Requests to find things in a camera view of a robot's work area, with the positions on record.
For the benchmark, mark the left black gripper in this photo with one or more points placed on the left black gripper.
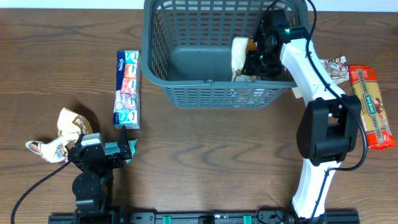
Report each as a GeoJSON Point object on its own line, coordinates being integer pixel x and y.
{"type": "Point", "coordinates": [118, 161]}

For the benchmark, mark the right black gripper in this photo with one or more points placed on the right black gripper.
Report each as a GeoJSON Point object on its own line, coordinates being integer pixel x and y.
{"type": "Point", "coordinates": [253, 63]}

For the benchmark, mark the snack bag with barcode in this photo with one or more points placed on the snack bag with barcode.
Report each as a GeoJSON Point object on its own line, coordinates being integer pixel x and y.
{"type": "Point", "coordinates": [240, 46]}

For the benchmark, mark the red spaghetti package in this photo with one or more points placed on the red spaghetti package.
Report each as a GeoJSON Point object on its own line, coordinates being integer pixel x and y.
{"type": "Point", "coordinates": [373, 114]}

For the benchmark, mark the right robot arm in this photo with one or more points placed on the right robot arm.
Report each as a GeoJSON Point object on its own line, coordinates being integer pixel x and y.
{"type": "Point", "coordinates": [330, 123]}

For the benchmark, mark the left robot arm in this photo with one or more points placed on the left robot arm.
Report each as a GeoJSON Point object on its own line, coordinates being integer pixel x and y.
{"type": "Point", "coordinates": [93, 188]}

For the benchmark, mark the teal packet under gripper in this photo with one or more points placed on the teal packet under gripper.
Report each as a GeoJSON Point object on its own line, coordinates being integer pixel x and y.
{"type": "Point", "coordinates": [133, 147]}

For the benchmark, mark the crumpled beige snack bag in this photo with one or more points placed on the crumpled beige snack bag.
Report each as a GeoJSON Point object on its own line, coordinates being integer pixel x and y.
{"type": "Point", "coordinates": [70, 125]}

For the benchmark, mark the Kleenex tissue multipack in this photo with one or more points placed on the Kleenex tissue multipack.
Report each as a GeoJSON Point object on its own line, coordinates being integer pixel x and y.
{"type": "Point", "coordinates": [126, 110]}

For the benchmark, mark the grey plastic basket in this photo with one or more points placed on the grey plastic basket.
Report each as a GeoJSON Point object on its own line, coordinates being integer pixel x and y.
{"type": "Point", "coordinates": [187, 50]}

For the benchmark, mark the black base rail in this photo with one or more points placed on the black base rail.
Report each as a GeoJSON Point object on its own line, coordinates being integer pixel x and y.
{"type": "Point", "coordinates": [259, 217]}

